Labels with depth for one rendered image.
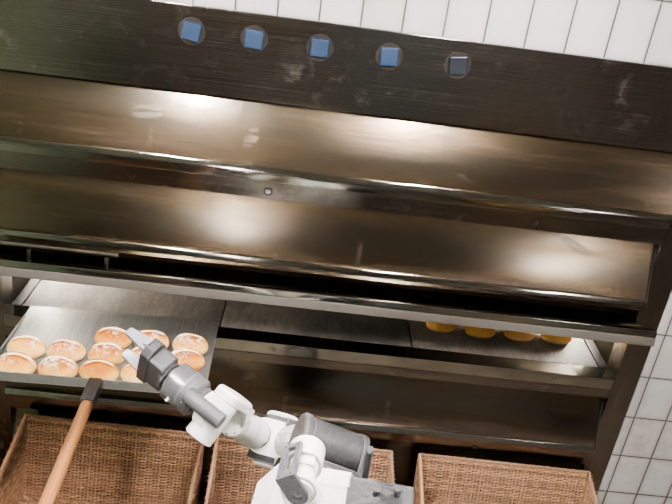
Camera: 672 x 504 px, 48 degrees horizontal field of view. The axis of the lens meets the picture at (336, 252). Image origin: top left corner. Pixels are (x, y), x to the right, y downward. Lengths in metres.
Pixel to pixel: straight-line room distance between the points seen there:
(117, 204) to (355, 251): 0.65
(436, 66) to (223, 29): 0.52
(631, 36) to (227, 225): 1.12
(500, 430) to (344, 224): 0.83
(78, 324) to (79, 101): 0.65
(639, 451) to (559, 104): 1.18
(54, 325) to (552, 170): 1.44
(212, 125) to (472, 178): 0.68
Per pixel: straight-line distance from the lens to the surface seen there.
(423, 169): 2.00
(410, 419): 2.39
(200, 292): 2.01
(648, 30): 2.05
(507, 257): 2.15
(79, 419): 1.91
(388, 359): 2.27
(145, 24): 1.95
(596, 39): 2.01
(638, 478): 2.73
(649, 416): 2.58
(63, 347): 2.13
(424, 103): 1.95
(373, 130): 1.98
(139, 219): 2.11
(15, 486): 2.56
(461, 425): 2.42
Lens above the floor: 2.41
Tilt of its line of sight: 26 degrees down
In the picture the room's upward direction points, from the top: 8 degrees clockwise
